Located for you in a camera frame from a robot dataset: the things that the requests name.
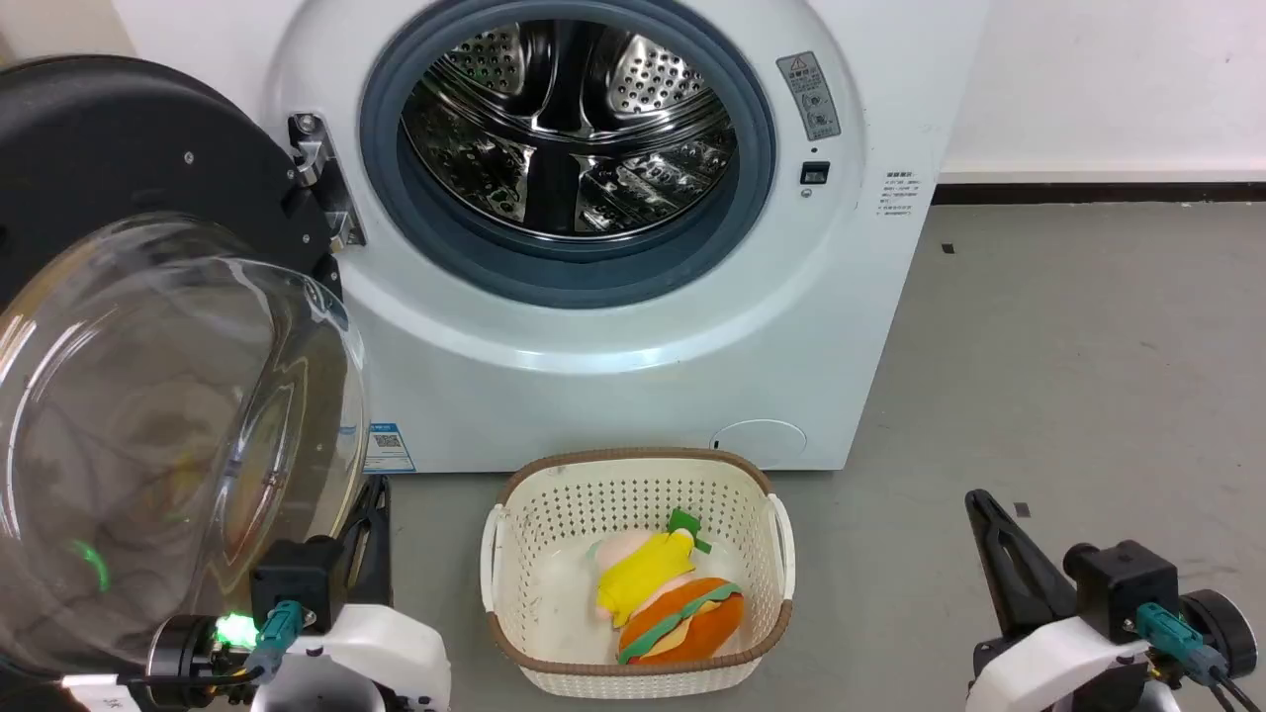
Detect dark wall baseboard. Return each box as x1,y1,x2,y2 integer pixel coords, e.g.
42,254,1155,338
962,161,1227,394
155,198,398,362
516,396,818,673
932,182,1266,206

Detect round filter cover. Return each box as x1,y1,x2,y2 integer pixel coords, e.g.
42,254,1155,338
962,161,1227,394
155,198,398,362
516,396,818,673
711,419,809,469

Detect burger plush toy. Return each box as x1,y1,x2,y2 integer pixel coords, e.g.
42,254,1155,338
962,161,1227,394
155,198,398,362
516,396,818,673
591,508,745,666

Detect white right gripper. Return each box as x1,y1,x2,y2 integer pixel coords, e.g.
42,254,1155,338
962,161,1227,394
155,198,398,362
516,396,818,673
965,489,1156,712

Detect teal-plug left gripper cable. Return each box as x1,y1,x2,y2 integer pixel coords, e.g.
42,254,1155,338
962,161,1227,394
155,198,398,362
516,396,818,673
119,599,304,687

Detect metal door hinge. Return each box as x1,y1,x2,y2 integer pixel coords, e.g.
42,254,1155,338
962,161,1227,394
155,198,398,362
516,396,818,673
287,113,366,250

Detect grey rubber door gasket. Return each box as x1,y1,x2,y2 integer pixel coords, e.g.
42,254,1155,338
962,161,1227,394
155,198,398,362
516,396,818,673
358,0,777,311

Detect teal-plug gripper cable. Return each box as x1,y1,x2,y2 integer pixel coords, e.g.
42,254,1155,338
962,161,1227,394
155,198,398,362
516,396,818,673
1134,602,1266,712
119,599,304,687

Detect cream plastic laundry basket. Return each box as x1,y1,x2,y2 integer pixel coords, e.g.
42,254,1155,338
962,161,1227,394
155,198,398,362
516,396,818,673
480,448,796,699

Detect white front-load washing machine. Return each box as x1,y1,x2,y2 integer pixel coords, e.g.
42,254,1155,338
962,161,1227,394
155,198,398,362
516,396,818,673
111,0,992,475

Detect grey warning sticker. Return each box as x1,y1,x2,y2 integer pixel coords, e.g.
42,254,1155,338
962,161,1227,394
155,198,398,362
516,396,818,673
775,51,843,142

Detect washer door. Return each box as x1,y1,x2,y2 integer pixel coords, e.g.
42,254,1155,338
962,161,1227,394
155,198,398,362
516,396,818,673
0,54,369,683

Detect blue energy label sticker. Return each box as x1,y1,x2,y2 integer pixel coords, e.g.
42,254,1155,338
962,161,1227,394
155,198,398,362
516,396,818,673
363,422,416,474

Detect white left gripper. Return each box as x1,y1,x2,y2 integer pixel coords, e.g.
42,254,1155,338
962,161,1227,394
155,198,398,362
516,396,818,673
249,475,452,712

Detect steel washing machine drum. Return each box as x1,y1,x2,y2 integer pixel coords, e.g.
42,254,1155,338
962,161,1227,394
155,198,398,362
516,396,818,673
400,18,739,240

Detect teal-plug right gripper cable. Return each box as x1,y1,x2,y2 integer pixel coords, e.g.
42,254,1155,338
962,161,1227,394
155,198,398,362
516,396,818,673
1134,602,1266,712

